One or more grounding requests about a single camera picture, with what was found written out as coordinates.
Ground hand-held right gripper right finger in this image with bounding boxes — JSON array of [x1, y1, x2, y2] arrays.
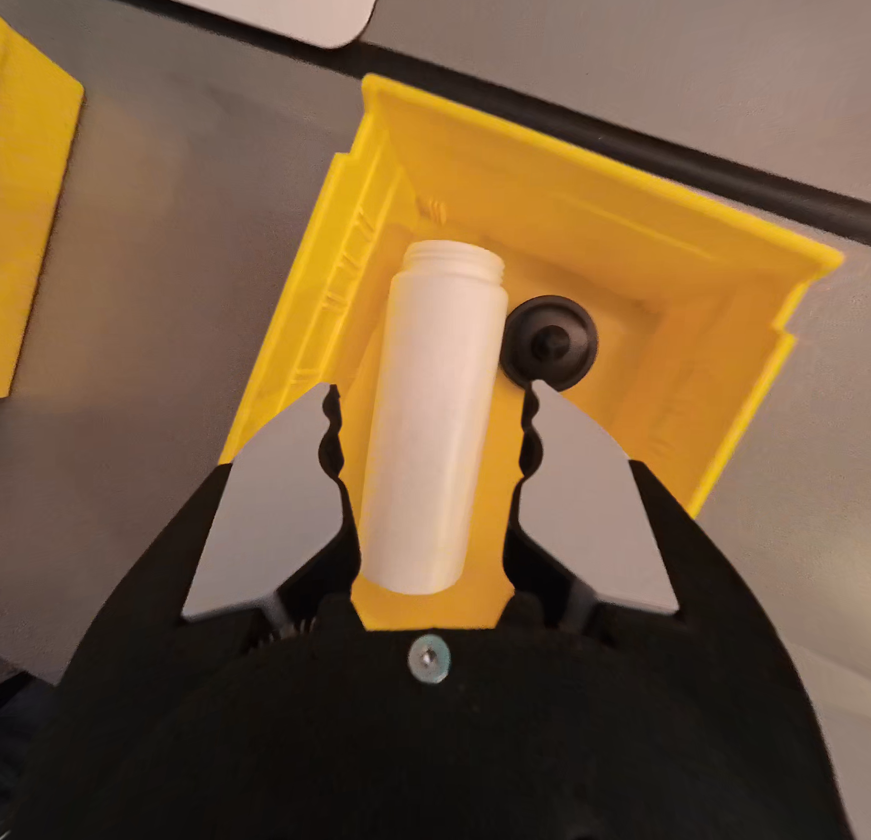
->
[[504, 382, 681, 618]]

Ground white plastic bottle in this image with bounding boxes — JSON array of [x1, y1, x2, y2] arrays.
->
[[361, 239, 509, 596]]

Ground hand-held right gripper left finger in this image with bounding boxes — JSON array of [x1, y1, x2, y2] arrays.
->
[[181, 385, 362, 623]]

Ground yellow plastic bin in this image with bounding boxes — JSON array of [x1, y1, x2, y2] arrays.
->
[[0, 17, 85, 399], [218, 76, 845, 633]]

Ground black bottle lid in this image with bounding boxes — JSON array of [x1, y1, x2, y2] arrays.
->
[[499, 296, 600, 392]]

